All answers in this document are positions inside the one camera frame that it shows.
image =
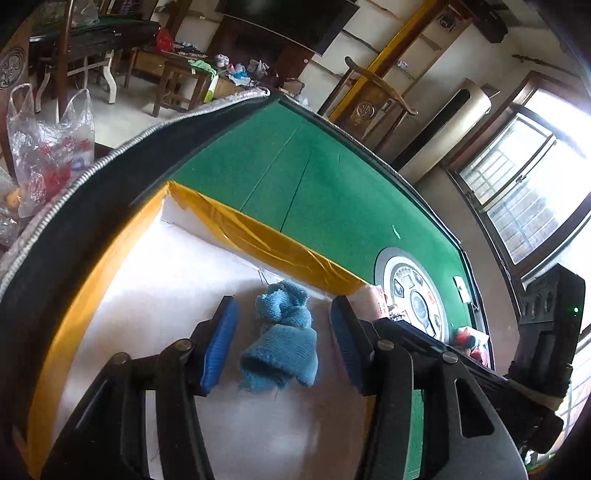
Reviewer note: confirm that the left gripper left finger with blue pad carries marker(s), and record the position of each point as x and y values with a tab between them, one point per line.
105	436

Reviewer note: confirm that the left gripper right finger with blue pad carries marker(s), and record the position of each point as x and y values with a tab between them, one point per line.
463	435

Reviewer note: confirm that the light blue knitted sock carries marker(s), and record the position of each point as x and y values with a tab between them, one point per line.
286	348

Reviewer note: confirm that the red plastic bag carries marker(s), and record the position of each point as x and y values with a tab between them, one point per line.
473	343

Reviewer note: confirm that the white paper card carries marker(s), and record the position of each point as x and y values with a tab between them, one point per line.
463	290

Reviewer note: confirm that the round mahjong table centre panel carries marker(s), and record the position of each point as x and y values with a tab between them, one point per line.
411	293

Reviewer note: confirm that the small white red packet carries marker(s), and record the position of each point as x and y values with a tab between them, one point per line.
369	303

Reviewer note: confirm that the window with metal bars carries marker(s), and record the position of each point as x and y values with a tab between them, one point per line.
526	172

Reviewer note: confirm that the yellow-rimmed white storage box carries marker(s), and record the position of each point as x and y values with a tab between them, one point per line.
165	272

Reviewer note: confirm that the tall beige air conditioner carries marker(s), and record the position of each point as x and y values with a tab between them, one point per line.
443	133

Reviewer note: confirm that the clear plastic bag with items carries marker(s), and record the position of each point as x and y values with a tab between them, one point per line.
46	156

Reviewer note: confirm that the carved wooden chair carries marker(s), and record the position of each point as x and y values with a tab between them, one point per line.
360	123

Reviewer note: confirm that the wooden stool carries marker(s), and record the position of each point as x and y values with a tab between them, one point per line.
183	85

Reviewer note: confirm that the low wooden tv cabinet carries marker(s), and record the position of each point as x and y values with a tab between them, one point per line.
148	62

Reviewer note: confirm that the black wall television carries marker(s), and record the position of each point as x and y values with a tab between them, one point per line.
312	23

